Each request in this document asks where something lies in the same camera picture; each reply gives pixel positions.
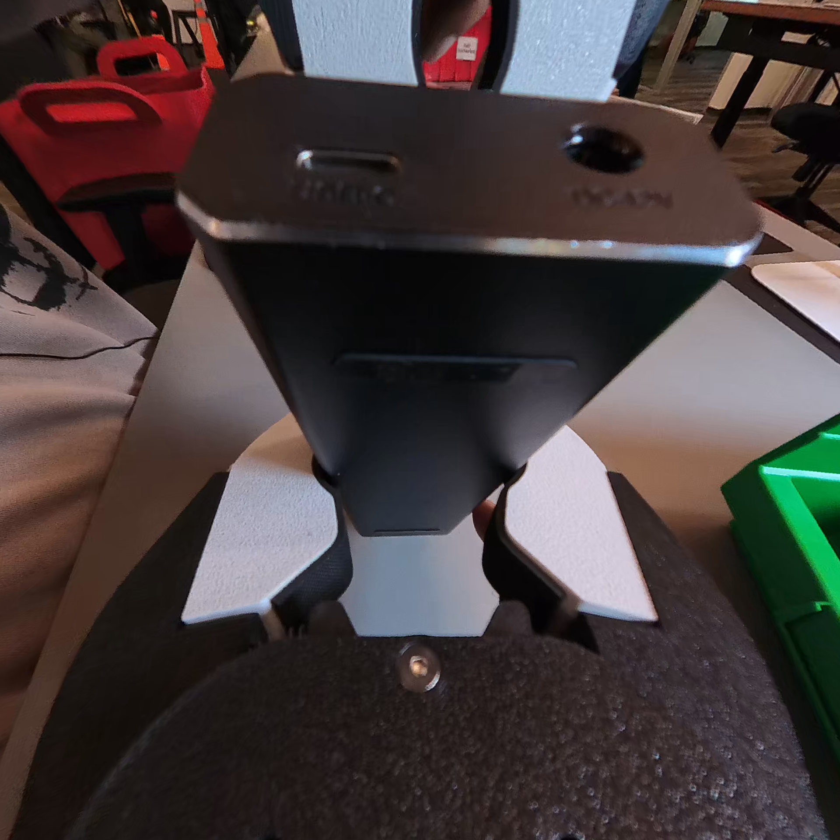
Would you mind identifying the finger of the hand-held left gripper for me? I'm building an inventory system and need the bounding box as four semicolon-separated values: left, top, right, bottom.
290;0;431;89
489;0;639;104

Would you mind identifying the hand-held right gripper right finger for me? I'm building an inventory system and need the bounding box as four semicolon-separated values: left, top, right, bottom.
481;425;660;654

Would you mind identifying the large black USB hub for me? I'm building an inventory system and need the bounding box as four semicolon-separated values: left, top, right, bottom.
176;73;763;538

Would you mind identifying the wooden desk with black legs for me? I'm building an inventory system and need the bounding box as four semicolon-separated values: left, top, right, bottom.
699;0;840;148

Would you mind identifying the person's torso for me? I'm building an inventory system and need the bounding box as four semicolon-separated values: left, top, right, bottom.
0;200;158;756

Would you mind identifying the black office chair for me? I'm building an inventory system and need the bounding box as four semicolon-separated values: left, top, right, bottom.
771;101;840;231

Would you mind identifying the person's left hand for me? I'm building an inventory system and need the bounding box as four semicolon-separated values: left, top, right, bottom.
423;0;490;63

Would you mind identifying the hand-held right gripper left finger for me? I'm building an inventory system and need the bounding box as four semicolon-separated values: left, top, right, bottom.
181;413;355;641

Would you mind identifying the orange traffic cone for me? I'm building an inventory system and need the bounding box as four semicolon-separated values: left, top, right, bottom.
193;0;225;70

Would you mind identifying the green plastic bin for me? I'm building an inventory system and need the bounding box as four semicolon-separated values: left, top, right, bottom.
721;413;840;762

